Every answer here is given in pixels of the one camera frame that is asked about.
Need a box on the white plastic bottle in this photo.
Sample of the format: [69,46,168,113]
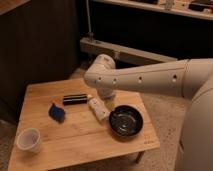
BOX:
[88,97,109,122]

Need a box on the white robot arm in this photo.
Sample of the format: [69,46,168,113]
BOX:
[84,54,213,171]

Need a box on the black cylindrical can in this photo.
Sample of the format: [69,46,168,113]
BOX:
[62,94,88,105]

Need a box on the black round bowl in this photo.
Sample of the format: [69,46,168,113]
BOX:
[108,105,143,137]

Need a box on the wooden beam with pole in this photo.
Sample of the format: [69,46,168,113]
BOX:
[80,0,176,65]

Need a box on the small wooden table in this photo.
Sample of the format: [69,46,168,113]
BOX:
[8,79,160,171]

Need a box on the blue crumpled cloth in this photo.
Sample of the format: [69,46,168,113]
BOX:
[48,103,65,123]

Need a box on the white plastic cup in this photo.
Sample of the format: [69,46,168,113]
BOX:
[16,128,42,153]

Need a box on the wooden shelf with items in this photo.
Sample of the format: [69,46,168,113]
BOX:
[93,0,213,21]

